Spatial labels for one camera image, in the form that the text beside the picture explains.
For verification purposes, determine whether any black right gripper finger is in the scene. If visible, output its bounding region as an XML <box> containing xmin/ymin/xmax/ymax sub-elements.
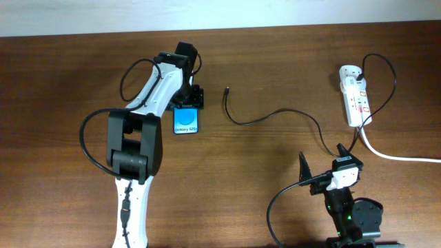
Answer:
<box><xmin>298</xmin><ymin>152</ymin><xmax>312</xmax><ymax>182</ymax></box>
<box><xmin>337</xmin><ymin>143</ymin><xmax>351</xmax><ymax>158</ymax></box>

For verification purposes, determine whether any blue Galaxy smartphone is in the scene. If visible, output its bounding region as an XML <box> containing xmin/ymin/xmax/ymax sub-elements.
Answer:
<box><xmin>174</xmin><ymin>108</ymin><xmax>198</xmax><ymax>134</ymax></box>

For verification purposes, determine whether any black USB charging cable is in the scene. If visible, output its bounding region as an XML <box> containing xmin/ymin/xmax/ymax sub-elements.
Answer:
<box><xmin>223</xmin><ymin>53</ymin><xmax>398</xmax><ymax>158</ymax></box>

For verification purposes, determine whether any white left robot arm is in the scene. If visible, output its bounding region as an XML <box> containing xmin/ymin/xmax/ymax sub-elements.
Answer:
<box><xmin>106</xmin><ymin>42</ymin><xmax>204</xmax><ymax>247</ymax></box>

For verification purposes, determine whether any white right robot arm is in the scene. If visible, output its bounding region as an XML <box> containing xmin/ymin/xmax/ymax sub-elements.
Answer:
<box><xmin>299</xmin><ymin>144</ymin><xmax>383</xmax><ymax>247</ymax></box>

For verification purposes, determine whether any white USB charger adapter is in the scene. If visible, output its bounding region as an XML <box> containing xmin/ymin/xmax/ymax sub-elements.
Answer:
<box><xmin>339</xmin><ymin>65</ymin><xmax>366</xmax><ymax>93</ymax></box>

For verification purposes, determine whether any white power strip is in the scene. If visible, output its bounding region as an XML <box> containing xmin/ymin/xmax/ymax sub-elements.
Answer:
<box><xmin>342</xmin><ymin>89</ymin><xmax>371</xmax><ymax>127</ymax></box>

